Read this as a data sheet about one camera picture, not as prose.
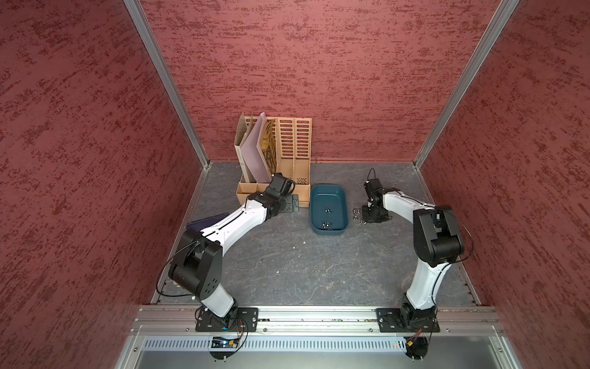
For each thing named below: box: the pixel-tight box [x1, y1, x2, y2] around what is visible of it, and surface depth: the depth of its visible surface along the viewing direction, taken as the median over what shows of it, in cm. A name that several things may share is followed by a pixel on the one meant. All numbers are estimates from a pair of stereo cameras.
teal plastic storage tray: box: [310, 183, 349, 236], surface depth 102 cm
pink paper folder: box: [240, 111, 273, 184], surface depth 93 cm
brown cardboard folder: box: [234, 112, 256, 183], surface depth 92 cm
